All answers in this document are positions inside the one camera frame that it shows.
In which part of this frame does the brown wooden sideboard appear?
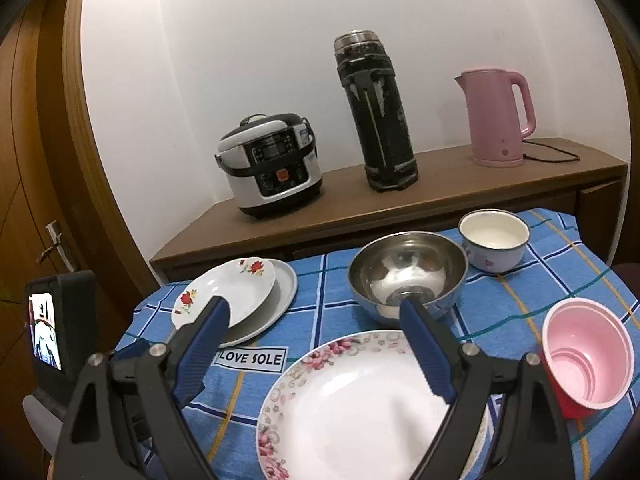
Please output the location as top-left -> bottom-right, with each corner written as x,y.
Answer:
151,138 -> 627,281

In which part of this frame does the small red flower plate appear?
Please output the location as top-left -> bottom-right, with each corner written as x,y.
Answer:
171,257 -> 276,330

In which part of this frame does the plain white round plate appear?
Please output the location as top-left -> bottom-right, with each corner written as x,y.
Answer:
220,259 -> 298,349

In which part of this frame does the metal door handle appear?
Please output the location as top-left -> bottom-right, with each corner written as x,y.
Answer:
37,220 -> 79,272

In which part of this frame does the stainless steel bowl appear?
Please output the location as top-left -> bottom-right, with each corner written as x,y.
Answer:
348,231 -> 469,327

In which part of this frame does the white black rice cooker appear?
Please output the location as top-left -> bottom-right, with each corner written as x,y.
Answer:
215,113 -> 322,219

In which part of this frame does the large floral rim plate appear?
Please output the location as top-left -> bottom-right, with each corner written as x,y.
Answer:
255,328 -> 490,480

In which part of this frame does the black kettle power cable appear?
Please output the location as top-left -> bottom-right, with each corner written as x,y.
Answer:
522,138 -> 583,164

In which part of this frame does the pink plastic bowl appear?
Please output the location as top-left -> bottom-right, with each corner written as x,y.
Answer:
540,298 -> 634,419

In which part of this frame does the wooden door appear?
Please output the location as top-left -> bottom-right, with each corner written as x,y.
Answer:
0,0 -> 162,361

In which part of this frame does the black thermos flask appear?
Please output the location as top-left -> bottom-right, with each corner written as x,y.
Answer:
334,30 -> 419,192

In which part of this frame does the dark red chair seat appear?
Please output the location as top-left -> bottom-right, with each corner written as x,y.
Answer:
612,263 -> 640,299

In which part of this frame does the pink electric kettle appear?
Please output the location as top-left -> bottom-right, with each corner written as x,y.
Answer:
454,68 -> 537,168

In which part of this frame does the white enamel bowl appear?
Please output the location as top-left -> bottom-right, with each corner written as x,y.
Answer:
458,208 -> 530,274

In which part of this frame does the blue plaid tablecloth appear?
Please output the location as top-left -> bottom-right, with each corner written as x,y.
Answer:
114,207 -> 640,480

